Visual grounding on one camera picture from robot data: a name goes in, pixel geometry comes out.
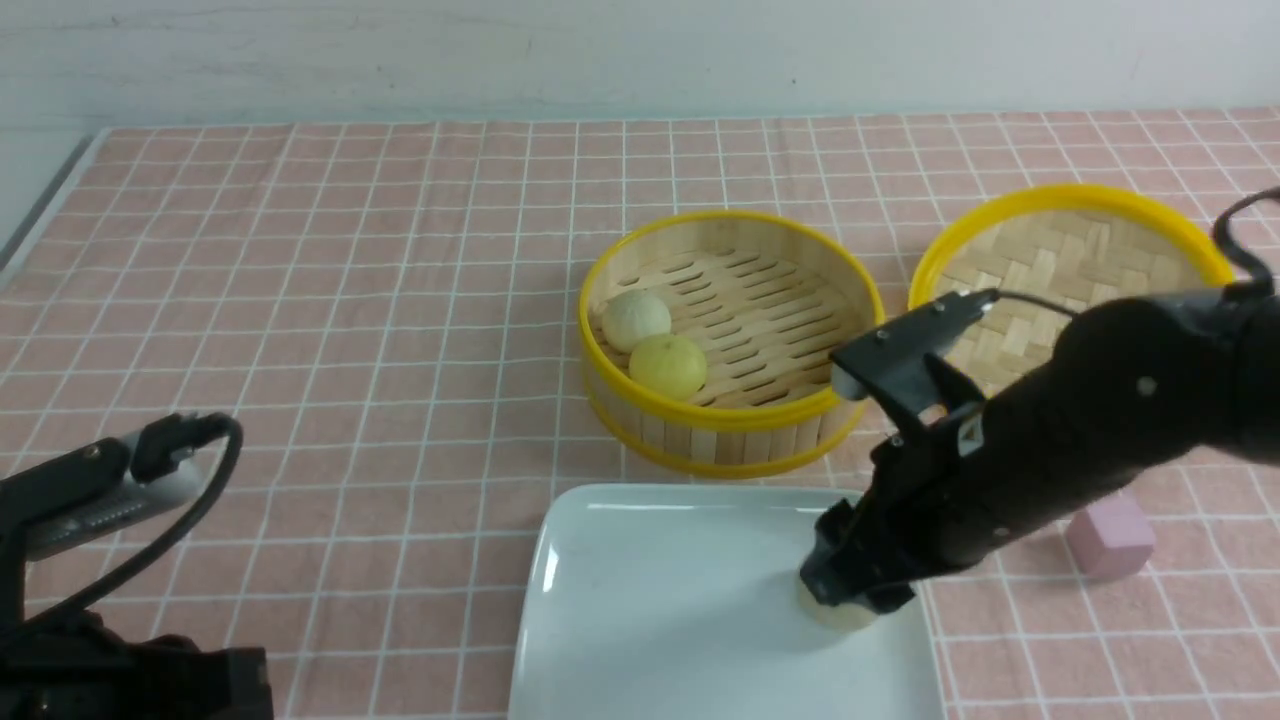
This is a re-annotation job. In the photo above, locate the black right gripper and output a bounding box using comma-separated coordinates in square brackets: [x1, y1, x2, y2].
[799, 400, 1011, 612]

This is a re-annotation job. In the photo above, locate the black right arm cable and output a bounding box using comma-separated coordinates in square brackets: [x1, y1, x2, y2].
[986, 188, 1280, 316]

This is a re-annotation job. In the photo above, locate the woven bamboo steamer lid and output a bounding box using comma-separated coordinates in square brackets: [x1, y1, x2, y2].
[908, 184, 1242, 401]

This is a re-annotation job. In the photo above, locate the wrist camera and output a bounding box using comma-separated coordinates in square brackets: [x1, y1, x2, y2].
[829, 290, 998, 445]
[1, 413, 236, 634]

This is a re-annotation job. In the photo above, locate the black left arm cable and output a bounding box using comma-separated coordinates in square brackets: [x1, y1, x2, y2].
[20, 413, 246, 626]

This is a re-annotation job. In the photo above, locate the yellow steamed bun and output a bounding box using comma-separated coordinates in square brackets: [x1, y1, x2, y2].
[628, 333, 709, 402]

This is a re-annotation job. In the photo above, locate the pink cube block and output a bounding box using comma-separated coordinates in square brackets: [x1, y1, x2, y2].
[1064, 493, 1156, 582]

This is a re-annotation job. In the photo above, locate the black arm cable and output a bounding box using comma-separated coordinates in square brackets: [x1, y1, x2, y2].
[20, 413, 246, 626]
[986, 188, 1280, 316]

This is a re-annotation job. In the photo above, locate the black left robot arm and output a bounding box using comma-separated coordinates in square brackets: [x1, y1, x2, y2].
[1, 612, 275, 719]

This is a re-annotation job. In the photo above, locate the white steamed bun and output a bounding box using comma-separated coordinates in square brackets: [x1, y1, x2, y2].
[797, 584, 879, 634]
[602, 290, 672, 354]

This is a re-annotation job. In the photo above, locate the white square plate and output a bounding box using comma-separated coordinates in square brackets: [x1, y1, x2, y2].
[507, 484, 947, 719]

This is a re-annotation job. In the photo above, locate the pink checkered tablecloth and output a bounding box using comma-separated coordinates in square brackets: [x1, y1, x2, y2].
[1, 108, 1277, 719]

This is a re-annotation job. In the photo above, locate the bamboo steamer basket yellow rim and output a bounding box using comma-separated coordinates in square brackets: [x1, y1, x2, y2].
[576, 210, 884, 478]

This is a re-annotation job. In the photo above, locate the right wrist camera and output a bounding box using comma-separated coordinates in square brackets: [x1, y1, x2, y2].
[829, 290, 998, 445]

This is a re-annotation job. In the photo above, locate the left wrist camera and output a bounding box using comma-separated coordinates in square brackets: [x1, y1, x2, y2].
[1, 413, 236, 634]

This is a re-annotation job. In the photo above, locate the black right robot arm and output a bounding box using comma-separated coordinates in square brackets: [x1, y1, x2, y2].
[799, 284, 1279, 615]

